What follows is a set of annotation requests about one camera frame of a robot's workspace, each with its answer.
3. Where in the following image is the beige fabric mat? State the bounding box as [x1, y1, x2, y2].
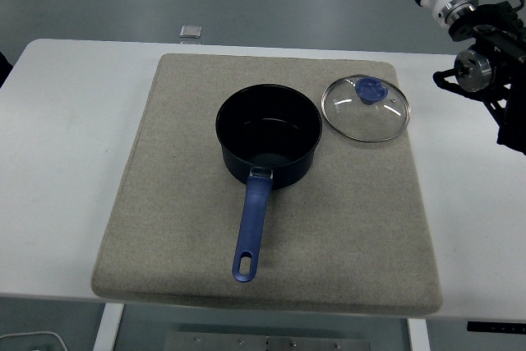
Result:
[90, 53, 444, 316]

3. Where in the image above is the black table control panel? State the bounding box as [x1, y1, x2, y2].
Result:
[467, 321, 526, 332]

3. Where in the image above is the glass pot lid blue knob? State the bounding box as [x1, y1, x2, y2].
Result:
[321, 74, 412, 144]

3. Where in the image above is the white table leg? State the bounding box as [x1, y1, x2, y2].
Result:
[406, 318, 431, 351]
[93, 303, 125, 351]

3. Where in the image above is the person's leg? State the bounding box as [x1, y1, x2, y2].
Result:
[0, 50, 13, 85]

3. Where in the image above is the dark pot with blue handle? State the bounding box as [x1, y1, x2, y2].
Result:
[215, 83, 324, 284]

